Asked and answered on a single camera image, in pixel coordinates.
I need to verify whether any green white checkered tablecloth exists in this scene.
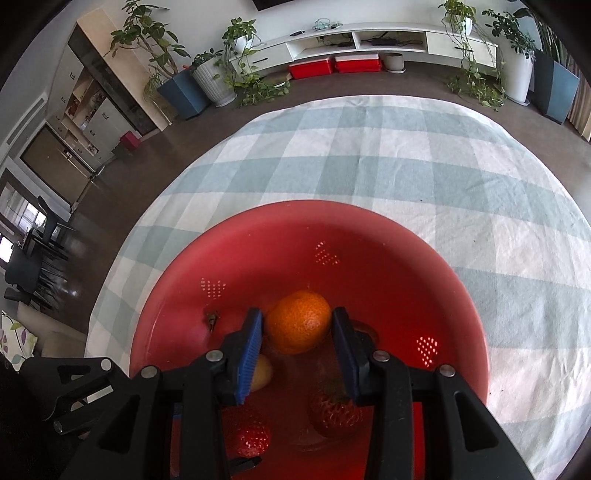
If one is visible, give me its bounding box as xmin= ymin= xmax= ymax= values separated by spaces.
xmin=85 ymin=95 xmax=585 ymax=478

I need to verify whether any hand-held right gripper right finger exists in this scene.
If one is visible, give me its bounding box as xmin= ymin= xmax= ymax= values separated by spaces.
xmin=331 ymin=307 xmax=536 ymax=480

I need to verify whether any large orange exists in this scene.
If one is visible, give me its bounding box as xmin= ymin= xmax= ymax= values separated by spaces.
xmin=263 ymin=290 xmax=332 ymax=355

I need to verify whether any red plastic colander bowl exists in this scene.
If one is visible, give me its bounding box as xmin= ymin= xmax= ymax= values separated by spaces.
xmin=129 ymin=199 xmax=490 ymax=480

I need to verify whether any tall tree in blue pot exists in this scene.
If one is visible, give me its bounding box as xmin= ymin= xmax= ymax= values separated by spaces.
xmin=110 ymin=0 xmax=211 ymax=120

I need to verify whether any black wall television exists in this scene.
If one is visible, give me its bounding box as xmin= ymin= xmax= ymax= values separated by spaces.
xmin=252 ymin=0 xmax=324 ymax=11

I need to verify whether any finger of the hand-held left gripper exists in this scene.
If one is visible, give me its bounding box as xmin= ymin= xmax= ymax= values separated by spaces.
xmin=21 ymin=355 xmax=139 ymax=437

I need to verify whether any red cherry tomato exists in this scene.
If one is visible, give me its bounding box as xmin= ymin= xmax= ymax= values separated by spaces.
xmin=193 ymin=309 xmax=245 ymax=354

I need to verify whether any large-leaf plant in grey-blue pot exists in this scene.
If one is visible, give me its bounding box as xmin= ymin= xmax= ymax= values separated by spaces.
xmin=510 ymin=0 xmax=580 ymax=125

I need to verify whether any white television cabinet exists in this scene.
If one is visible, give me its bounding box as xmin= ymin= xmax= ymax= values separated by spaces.
xmin=231 ymin=24 xmax=499 ymax=77

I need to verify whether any beige sofa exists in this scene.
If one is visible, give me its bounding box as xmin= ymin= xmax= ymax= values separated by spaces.
xmin=18 ymin=305 xmax=88 ymax=358

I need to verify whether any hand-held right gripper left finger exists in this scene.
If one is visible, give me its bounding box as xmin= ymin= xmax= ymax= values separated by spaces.
xmin=60 ymin=307 xmax=265 ymax=480

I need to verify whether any trailing plant in white pot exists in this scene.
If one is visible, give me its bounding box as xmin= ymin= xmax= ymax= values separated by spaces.
xmin=438 ymin=0 xmax=506 ymax=109
xmin=222 ymin=17 xmax=291 ymax=108

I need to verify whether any plant in white ribbed pot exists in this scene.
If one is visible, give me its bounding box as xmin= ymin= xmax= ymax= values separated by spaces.
xmin=182 ymin=48 xmax=237 ymax=108

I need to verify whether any floral cushion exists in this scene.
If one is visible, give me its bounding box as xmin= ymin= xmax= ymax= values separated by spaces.
xmin=0 ymin=309 xmax=38 ymax=372

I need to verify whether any brown entrance door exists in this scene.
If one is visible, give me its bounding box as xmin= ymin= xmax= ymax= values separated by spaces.
xmin=19 ymin=124 xmax=100 ymax=206

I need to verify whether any red strawberry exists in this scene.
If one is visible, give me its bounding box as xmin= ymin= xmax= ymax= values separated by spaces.
xmin=308 ymin=378 xmax=365 ymax=439
xmin=225 ymin=405 xmax=272 ymax=459

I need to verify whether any black dining chair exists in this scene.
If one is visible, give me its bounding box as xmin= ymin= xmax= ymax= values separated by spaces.
xmin=4 ymin=244 xmax=54 ymax=311
xmin=36 ymin=195 xmax=78 ymax=261

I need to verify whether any beige curtain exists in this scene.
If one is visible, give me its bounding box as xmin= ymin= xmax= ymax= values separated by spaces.
xmin=567 ymin=78 xmax=591 ymax=139

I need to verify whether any white wall cabinet with shelves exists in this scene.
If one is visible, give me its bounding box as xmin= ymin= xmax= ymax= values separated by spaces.
xmin=44 ymin=21 xmax=169 ymax=169

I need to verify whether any plant in tall white pot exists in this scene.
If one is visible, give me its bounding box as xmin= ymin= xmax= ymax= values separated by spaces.
xmin=482 ymin=8 xmax=536 ymax=106

